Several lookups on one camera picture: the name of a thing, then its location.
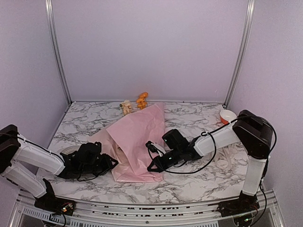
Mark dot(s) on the peach fake flower stem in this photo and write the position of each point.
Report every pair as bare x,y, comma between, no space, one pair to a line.
126,107

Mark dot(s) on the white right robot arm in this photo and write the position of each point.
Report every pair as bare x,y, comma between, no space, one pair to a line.
255,134

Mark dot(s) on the aluminium front rail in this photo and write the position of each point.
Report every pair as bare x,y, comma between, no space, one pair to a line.
104,214

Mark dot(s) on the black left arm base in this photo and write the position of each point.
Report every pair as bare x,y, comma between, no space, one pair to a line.
50,202

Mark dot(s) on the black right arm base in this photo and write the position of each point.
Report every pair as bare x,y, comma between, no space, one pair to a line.
244,203

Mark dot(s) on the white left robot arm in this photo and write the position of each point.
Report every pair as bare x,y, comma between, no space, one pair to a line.
103,188

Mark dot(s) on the pink wrapping paper sheet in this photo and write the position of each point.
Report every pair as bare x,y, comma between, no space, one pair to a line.
125,141

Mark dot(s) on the orange fake flower stem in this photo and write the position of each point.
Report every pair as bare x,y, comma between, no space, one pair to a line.
141,101

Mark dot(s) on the orange bowl white inside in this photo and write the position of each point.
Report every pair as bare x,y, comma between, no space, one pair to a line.
227,116

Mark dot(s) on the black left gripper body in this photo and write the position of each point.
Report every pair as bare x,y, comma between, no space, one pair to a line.
96,169

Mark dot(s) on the cream printed ribbon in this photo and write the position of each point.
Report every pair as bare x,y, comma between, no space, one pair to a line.
224,156

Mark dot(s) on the aluminium frame post left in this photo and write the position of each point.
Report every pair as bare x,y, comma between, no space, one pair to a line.
53,35

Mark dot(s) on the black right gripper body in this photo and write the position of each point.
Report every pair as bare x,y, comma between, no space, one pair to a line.
176,158

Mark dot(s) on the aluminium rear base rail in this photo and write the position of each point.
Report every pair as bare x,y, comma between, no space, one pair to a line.
148,101

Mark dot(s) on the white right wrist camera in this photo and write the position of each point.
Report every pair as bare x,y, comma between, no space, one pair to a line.
155,148

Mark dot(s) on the aluminium frame post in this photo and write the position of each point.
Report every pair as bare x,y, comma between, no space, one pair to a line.
53,35
243,46

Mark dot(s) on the aluminium frame post right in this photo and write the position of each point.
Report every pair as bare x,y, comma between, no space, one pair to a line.
243,46

